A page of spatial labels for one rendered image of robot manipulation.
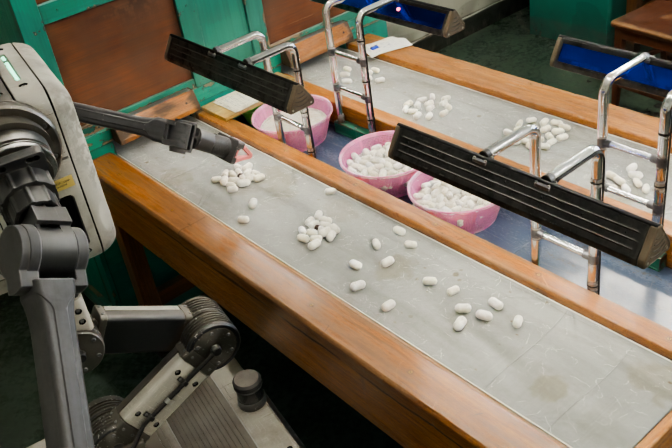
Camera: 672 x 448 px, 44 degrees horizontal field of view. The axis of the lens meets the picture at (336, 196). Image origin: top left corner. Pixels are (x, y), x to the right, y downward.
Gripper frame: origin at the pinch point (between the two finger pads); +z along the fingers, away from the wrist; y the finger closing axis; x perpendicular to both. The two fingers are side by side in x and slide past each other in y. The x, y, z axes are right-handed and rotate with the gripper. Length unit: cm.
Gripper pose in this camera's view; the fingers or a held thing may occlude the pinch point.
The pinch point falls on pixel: (249, 155)
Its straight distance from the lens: 235.6
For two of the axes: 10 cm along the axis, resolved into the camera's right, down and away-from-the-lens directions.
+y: -6.4, -3.2, 7.0
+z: 6.7, 2.0, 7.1
